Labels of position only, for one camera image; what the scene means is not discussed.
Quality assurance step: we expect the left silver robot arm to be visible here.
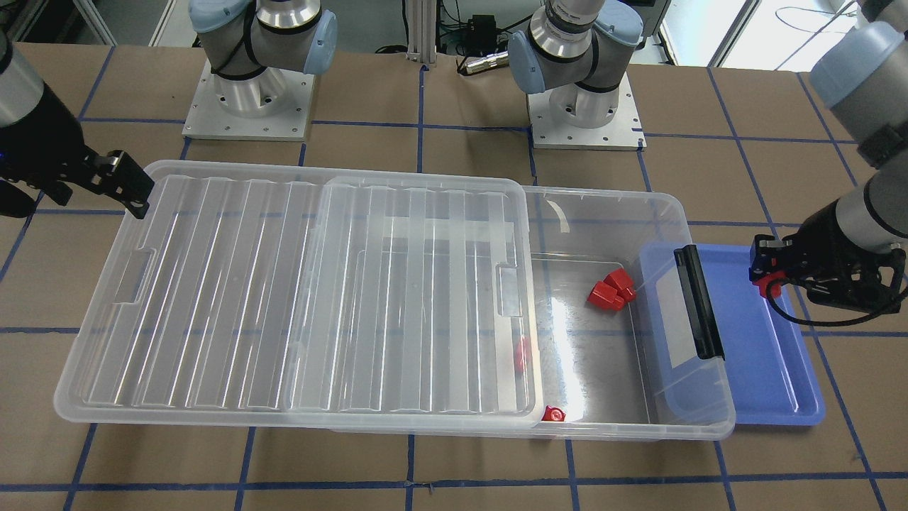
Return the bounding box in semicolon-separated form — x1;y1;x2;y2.
531;36;906;282

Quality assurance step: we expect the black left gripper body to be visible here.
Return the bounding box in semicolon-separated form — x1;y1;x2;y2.
749;203;906;313

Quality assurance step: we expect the aluminium frame post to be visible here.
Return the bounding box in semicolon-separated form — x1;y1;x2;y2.
403;1;438;68

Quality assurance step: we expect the clear plastic box lid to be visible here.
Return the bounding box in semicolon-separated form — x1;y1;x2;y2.
54;160;521;430

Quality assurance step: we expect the clear plastic storage box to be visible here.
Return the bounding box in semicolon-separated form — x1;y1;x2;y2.
293;179;735;441

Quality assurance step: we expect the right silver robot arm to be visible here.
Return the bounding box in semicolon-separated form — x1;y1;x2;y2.
1;1;338;218

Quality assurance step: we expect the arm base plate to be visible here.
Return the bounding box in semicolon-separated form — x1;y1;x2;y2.
526;74;648;151
182;62;316;142

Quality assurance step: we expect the red block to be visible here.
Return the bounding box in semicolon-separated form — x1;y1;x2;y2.
541;405;565;423
752;271;786;300
587;280;626;311
604;268;638;303
514;336;532;375

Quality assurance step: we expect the blue plastic tray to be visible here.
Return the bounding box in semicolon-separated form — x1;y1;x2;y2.
640;243;826;427

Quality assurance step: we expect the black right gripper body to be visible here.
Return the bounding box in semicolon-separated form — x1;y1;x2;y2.
1;92;155;218

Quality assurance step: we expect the black box latch handle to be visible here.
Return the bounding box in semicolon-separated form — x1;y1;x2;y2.
672;245;726;360

